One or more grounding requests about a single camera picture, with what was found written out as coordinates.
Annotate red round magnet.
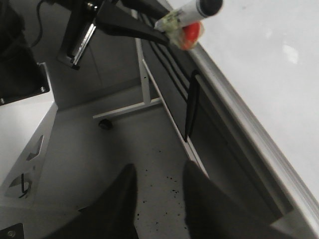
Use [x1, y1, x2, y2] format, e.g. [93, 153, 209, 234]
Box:
[170, 21, 204, 50]

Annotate large white whiteboard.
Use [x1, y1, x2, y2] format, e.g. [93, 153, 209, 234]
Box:
[201, 0, 319, 185]

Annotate black cable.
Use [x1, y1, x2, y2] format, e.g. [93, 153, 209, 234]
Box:
[29, 0, 50, 48]

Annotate grey aluminium whiteboard tray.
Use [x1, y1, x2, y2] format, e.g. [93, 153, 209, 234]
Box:
[189, 45, 319, 238]

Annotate white black whiteboard marker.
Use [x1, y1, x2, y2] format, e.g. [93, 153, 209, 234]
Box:
[154, 0, 223, 32]

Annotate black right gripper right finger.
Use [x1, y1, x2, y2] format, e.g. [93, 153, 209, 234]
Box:
[182, 161, 289, 239]

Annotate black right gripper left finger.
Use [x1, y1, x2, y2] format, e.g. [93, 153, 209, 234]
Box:
[46, 164, 139, 239]

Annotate white whiteboard stand leg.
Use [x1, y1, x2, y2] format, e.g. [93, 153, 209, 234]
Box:
[92, 39, 162, 121]

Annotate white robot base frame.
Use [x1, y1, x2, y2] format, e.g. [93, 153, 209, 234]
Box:
[0, 62, 59, 239]

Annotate dark cabinet panel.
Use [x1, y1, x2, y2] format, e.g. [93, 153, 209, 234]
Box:
[142, 40, 294, 223]

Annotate black caster wheel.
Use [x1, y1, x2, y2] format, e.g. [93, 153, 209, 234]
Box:
[98, 119, 113, 130]

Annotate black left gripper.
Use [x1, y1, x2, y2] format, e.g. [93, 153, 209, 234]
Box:
[56, 0, 169, 70]

